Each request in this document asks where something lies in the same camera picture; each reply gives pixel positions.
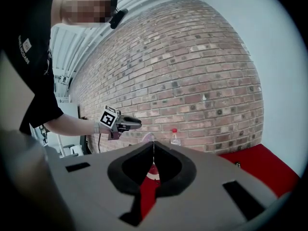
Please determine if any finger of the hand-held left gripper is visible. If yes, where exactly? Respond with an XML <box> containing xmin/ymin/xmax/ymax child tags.
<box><xmin>124</xmin><ymin>116</ymin><xmax>142</xmax><ymax>130</ymax></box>

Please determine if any person's head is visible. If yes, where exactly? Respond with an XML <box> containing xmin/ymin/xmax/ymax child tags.
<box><xmin>51</xmin><ymin>0</ymin><xmax>120</xmax><ymax>29</ymax></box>

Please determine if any person's black t-shirt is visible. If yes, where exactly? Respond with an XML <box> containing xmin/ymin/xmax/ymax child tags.
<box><xmin>0</xmin><ymin>0</ymin><xmax>64</xmax><ymax>136</ymax></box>

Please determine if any white chair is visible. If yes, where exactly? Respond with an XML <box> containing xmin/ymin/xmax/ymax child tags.
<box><xmin>47</xmin><ymin>131</ymin><xmax>85</xmax><ymax>159</ymax></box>

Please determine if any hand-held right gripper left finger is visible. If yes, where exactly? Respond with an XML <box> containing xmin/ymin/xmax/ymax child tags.
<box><xmin>48</xmin><ymin>141</ymin><xmax>154</xmax><ymax>226</ymax></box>

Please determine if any red-capped clear water bottle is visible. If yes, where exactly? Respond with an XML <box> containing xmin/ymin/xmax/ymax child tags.
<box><xmin>170</xmin><ymin>128</ymin><xmax>182</xmax><ymax>146</ymax></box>

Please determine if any black head camera mount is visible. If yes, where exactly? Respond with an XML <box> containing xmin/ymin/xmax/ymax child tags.
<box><xmin>110</xmin><ymin>8</ymin><xmax>129</xmax><ymax>30</ymax></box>

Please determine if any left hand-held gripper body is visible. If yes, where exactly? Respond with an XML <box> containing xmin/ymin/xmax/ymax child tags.
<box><xmin>99</xmin><ymin>104</ymin><xmax>126</xmax><ymax>141</ymax></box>

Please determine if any red tablecloth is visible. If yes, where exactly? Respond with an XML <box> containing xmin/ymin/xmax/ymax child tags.
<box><xmin>140</xmin><ymin>143</ymin><xmax>300</xmax><ymax>221</ymax></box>

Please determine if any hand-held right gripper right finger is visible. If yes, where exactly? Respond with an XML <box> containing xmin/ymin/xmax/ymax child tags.
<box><xmin>143</xmin><ymin>141</ymin><xmax>278</xmax><ymax>231</ymax></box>

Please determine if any person's left forearm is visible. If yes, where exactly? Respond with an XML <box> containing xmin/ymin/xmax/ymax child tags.
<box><xmin>44</xmin><ymin>113</ymin><xmax>101</xmax><ymax>137</ymax></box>

